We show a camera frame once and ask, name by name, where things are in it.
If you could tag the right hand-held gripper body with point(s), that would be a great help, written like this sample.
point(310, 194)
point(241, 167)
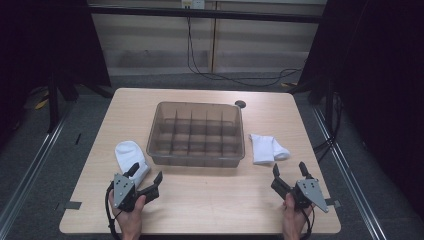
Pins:
point(308, 193)

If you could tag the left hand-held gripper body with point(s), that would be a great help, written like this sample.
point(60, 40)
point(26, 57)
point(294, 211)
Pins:
point(121, 190)

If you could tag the white sock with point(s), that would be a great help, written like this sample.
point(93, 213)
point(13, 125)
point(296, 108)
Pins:
point(128, 155)
point(263, 150)

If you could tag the grey translucent divided storage box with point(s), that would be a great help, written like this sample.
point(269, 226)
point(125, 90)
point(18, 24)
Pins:
point(196, 136)

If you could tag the person's right hand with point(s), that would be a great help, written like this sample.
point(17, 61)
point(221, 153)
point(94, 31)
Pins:
point(293, 221)

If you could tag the person's left hand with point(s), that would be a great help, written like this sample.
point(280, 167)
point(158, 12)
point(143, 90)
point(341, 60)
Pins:
point(130, 221)

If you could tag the grey tape piece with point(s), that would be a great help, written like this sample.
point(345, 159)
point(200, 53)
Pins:
point(73, 205)
point(334, 202)

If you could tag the black floor tape strip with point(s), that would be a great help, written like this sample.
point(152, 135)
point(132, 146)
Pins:
point(78, 139)

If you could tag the black metal stand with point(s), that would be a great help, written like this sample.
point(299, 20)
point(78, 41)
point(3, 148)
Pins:
point(329, 100)
point(53, 106)

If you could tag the black round table grommet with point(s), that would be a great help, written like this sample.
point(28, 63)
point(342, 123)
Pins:
point(240, 104)

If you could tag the yellow floor tape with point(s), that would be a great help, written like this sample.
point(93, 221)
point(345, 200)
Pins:
point(41, 104)
point(288, 85)

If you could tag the dark curtain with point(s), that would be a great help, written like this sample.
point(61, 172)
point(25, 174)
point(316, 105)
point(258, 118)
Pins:
point(40, 43)
point(383, 83)

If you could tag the black horizontal bar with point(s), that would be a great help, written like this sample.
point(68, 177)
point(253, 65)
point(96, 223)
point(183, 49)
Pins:
point(200, 14)

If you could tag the aluminium floor rail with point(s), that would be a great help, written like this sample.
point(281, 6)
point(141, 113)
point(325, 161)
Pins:
point(350, 180)
point(30, 173)

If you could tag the white wall socket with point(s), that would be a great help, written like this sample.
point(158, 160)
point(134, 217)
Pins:
point(193, 3)

